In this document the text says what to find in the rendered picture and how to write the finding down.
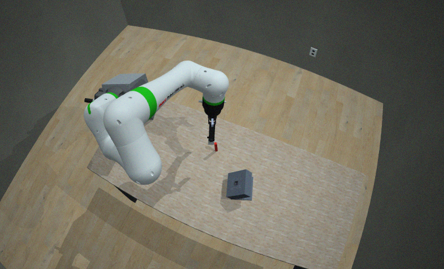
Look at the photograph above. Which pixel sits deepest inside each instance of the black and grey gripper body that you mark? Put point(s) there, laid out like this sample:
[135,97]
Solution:
[212,115]

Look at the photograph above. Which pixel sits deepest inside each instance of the grey sloped panel with square hole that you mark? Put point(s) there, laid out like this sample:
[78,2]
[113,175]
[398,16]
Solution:
[240,185]

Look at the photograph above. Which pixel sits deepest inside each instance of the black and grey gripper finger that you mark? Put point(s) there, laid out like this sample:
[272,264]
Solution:
[211,131]

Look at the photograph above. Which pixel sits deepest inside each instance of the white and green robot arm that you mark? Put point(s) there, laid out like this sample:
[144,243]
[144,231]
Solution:
[116,118]

